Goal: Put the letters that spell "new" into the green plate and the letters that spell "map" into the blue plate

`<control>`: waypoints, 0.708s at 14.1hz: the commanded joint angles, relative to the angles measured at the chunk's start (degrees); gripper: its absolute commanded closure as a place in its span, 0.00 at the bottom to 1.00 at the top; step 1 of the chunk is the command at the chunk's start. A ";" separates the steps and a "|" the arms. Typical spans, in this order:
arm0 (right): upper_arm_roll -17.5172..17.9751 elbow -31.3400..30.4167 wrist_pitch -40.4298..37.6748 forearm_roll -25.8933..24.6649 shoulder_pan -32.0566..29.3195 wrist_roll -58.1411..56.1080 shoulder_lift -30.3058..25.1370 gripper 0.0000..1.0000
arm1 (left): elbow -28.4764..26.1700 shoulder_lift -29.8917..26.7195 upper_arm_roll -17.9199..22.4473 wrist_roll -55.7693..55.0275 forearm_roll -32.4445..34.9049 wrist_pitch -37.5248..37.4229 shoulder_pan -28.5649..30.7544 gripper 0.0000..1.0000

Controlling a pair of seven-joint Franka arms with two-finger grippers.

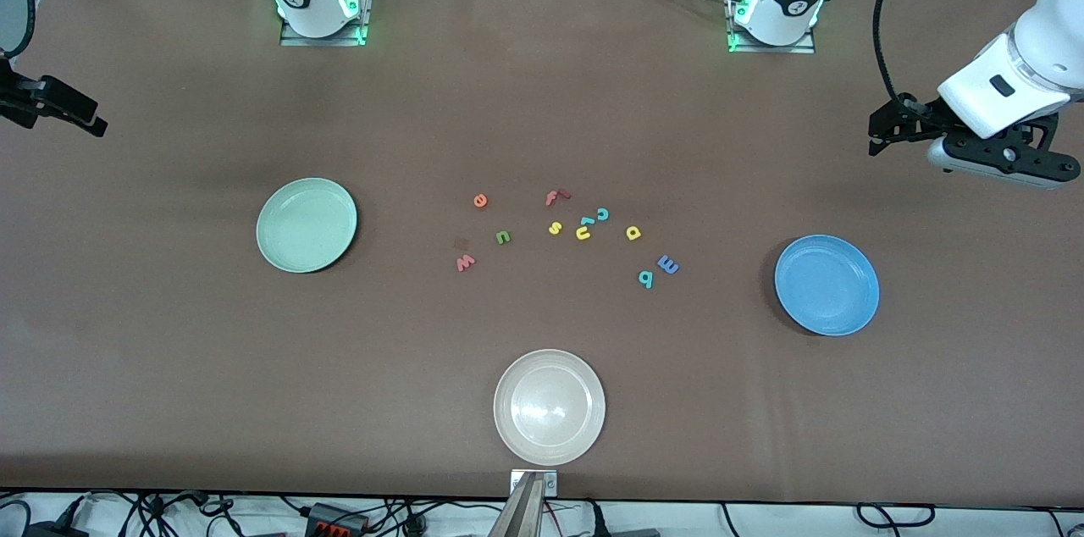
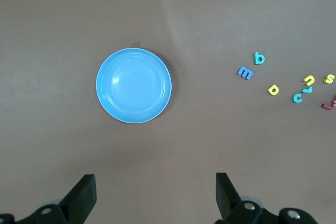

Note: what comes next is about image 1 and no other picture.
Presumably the blue plate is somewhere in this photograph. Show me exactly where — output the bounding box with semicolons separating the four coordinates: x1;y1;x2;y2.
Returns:
774;234;881;337

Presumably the pale green plate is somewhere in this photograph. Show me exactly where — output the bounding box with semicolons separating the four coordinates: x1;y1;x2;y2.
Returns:
256;177;358;274

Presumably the beige plate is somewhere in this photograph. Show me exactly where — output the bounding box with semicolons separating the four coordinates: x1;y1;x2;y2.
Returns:
493;348;607;467

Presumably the black orange power strip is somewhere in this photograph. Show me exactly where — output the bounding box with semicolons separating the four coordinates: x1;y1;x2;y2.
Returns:
305;501;371;537

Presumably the black left camera bracket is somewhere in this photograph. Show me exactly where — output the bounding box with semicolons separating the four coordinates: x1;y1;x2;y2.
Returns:
942;115;1070;182

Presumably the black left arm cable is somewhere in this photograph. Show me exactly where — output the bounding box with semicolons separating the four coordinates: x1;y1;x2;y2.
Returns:
872;0;948;110

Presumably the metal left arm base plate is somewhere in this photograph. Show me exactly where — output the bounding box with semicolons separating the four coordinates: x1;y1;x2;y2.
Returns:
727;0;816;55

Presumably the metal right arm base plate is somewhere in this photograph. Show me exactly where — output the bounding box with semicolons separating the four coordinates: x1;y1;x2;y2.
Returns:
279;0;375;47

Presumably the black looped cable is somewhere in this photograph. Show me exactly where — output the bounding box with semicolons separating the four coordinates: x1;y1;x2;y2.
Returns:
855;503;937;529

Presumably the small metal clamp bracket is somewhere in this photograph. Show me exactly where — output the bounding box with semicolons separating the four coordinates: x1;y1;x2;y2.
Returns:
510;469;558;497

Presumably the grey camera pole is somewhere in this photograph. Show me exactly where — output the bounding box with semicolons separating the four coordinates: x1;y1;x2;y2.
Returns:
488;473;547;537

